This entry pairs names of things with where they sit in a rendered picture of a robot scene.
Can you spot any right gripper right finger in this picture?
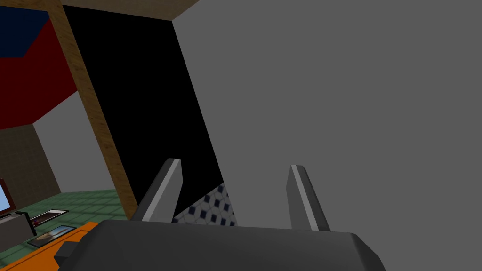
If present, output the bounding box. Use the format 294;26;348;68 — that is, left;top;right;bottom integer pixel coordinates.
286;164;332;232

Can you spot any grey box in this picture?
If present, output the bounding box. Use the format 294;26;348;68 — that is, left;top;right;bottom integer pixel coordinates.
0;211;37;254

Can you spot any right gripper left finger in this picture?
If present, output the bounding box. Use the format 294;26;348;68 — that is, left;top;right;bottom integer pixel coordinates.
141;158;184;223

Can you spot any red framed window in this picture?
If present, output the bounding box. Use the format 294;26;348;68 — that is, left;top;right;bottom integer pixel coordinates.
0;179;17;218

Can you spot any orange furniture piece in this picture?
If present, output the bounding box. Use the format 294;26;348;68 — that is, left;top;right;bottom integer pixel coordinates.
0;222;99;271

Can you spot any blue framed picture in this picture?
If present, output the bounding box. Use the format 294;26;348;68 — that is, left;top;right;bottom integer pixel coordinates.
27;225;78;248

